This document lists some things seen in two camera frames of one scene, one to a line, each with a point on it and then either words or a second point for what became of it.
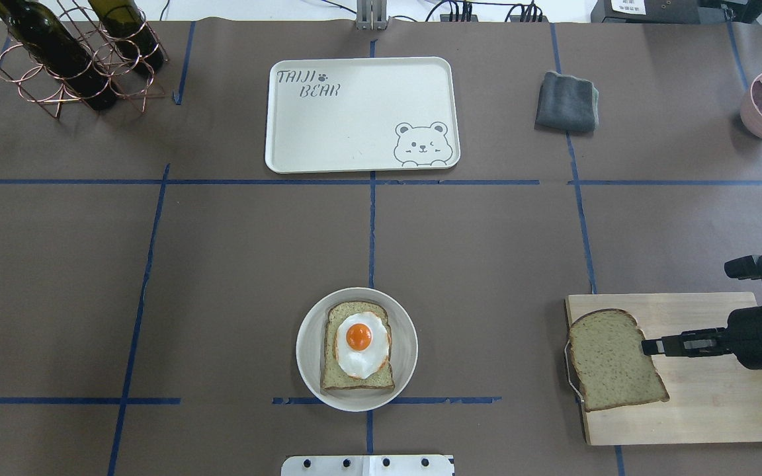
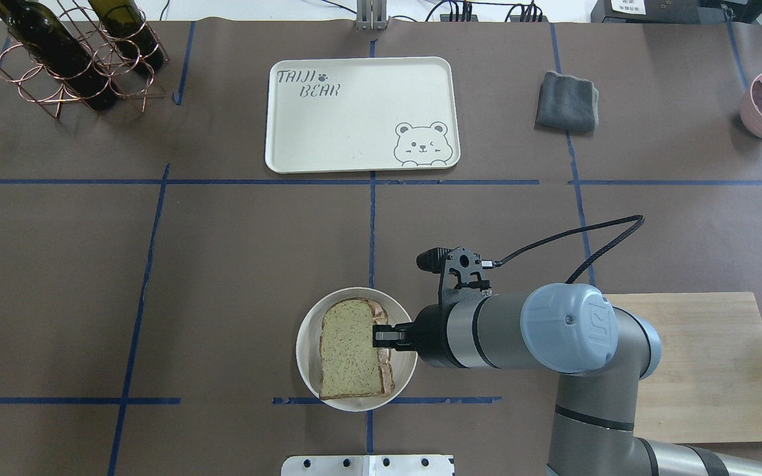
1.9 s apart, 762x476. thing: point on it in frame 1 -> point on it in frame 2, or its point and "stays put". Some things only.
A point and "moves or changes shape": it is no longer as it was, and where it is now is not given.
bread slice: x=606 y=348 moves or changes shape
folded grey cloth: x=567 y=103 stays put
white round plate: x=356 y=349 stays put
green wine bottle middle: x=127 y=24 stays put
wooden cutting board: x=713 y=397 stays put
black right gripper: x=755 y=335 -> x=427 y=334
